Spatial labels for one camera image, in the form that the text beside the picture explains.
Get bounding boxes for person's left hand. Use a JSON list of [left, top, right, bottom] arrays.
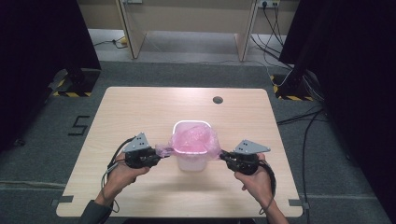
[[94, 152, 151, 207]]

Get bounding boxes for black hanging power cables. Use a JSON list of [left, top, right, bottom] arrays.
[[250, 3, 295, 71]]

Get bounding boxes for black cable with yellow plug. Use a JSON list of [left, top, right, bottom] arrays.
[[93, 35, 129, 50]]

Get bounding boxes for person's right hand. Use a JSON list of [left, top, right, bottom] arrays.
[[233, 152, 276, 209]]

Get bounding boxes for stand base with striped tape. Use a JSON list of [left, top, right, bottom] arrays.
[[48, 68, 101, 98], [269, 74, 316, 103]]

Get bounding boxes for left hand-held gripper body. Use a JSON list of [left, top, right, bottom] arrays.
[[122, 132, 162, 170]]

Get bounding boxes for grey tape strip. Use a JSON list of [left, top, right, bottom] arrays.
[[50, 195, 75, 208], [288, 198, 311, 210]]

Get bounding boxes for white wall power socket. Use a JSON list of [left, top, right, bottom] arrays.
[[257, 0, 281, 9]]

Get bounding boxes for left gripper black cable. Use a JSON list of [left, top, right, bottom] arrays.
[[100, 135, 137, 215]]

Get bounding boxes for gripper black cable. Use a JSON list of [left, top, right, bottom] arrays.
[[100, 135, 137, 215], [257, 159, 278, 217]]

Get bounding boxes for beige wooden desk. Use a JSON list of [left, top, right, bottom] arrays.
[[77, 0, 301, 63]]

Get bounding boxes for white plastic trash bin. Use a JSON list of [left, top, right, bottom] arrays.
[[172, 119, 213, 173]]

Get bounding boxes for black curtain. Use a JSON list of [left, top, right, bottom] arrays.
[[278, 0, 396, 224], [0, 0, 103, 152]]

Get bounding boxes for black floor cable bundle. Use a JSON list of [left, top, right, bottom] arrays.
[[276, 105, 329, 202]]

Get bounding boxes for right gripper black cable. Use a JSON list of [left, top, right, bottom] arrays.
[[257, 159, 278, 217]]

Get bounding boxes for pink plastic bag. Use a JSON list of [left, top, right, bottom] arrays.
[[154, 121, 223, 161]]

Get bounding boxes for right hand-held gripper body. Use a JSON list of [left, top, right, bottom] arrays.
[[227, 139, 272, 175]]

